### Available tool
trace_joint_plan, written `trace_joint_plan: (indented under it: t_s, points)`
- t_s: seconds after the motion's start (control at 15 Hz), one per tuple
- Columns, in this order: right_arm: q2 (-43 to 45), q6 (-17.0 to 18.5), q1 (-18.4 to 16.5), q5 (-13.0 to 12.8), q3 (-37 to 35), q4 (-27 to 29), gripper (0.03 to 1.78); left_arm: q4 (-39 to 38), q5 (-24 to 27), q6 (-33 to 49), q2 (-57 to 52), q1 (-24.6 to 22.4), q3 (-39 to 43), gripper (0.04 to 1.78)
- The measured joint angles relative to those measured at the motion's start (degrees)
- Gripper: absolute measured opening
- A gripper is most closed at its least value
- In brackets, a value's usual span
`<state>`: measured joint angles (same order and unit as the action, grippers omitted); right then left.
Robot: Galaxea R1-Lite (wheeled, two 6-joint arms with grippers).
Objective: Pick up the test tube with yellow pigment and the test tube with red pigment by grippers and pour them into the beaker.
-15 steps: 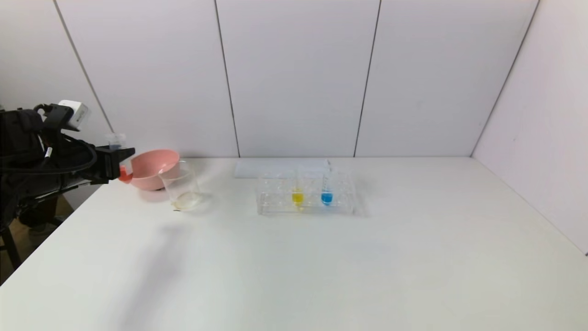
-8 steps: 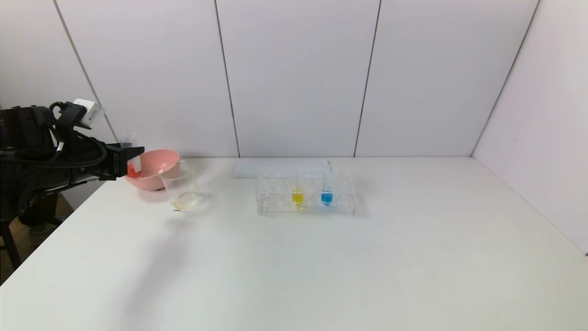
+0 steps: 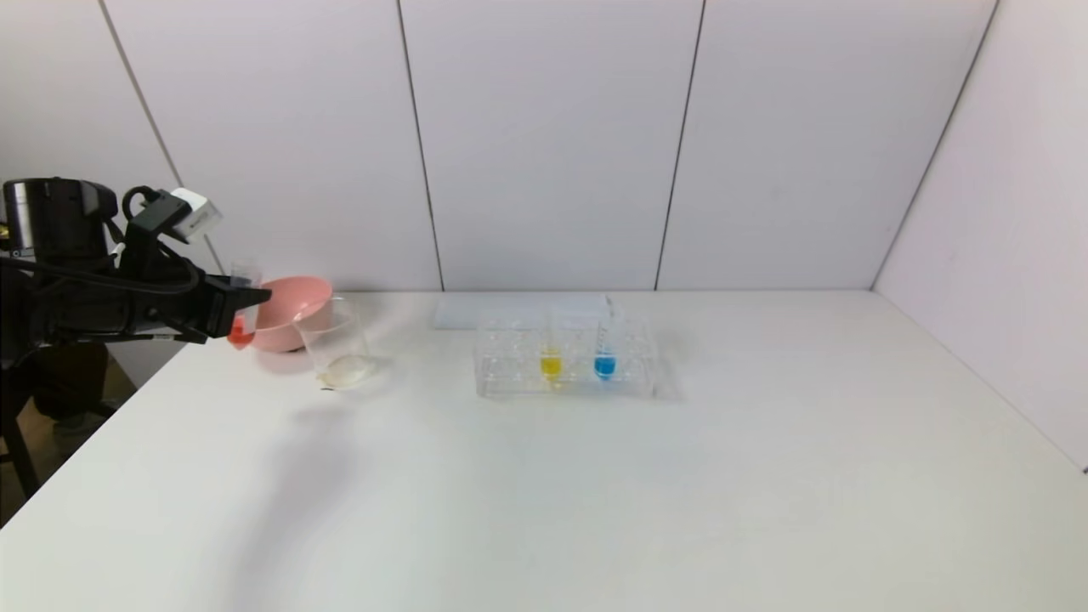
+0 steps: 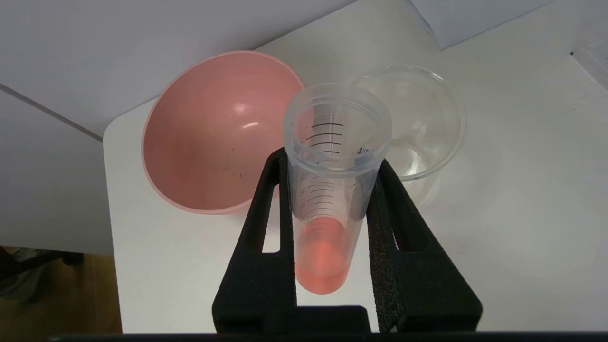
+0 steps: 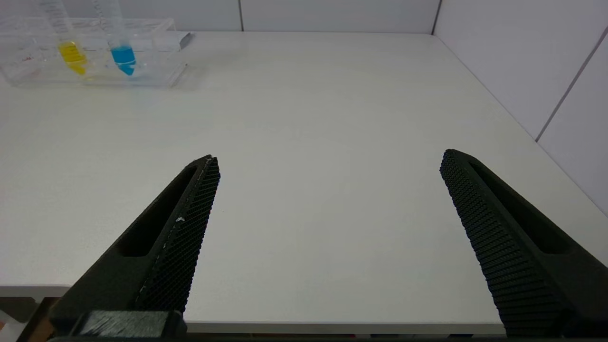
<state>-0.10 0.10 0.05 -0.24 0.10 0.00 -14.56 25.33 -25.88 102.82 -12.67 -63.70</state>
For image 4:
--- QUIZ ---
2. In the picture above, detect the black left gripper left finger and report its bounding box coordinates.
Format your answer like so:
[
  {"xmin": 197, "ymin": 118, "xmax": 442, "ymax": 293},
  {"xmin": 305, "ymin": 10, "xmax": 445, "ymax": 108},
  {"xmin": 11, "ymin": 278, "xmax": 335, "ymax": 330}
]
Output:
[{"xmin": 212, "ymin": 147, "xmax": 298, "ymax": 333}]

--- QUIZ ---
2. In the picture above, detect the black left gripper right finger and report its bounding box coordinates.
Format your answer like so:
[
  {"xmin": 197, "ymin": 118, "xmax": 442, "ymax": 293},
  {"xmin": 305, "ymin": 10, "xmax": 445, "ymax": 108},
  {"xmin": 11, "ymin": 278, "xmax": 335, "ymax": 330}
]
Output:
[{"xmin": 366, "ymin": 159, "xmax": 484, "ymax": 333}]

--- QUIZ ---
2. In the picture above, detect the test tube with red pigment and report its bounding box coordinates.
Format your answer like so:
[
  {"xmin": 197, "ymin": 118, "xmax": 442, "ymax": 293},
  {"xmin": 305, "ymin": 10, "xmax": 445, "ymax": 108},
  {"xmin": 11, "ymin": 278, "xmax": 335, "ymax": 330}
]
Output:
[{"xmin": 283, "ymin": 83, "xmax": 393, "ymax": 295}]

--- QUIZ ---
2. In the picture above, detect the clear glass beaker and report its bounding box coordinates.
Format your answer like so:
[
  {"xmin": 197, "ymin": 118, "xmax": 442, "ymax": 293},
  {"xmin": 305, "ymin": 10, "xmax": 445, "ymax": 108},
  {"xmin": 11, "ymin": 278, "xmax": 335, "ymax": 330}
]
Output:
[{"xmin": 348, "ymin": 65, "xmax": 467, "ymax": 210}]

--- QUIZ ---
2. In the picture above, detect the pink plastic bowl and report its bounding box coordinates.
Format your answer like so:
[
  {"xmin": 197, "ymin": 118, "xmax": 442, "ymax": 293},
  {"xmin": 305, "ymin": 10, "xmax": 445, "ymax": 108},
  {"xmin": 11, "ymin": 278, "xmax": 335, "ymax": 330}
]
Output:
[{"xmin": 141, "ymin": 50, "xmax": 306, "ymax": 216}]

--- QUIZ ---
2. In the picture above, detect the black chair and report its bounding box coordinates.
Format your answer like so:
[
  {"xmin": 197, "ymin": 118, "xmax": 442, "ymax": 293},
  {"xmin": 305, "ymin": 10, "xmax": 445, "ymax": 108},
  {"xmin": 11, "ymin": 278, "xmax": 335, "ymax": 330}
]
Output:
[{"xmin": 0, "ymin": 246, "xmax": 85, "ymax": 301}]

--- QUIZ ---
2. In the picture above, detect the white paper sheet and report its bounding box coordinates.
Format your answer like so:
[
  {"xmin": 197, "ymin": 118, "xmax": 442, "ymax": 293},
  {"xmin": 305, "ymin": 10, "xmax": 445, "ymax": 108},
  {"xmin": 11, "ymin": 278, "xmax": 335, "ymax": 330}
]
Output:
[{"xmin": 408, "ymin": 0, "xmax": 555, "ymax": 51}]

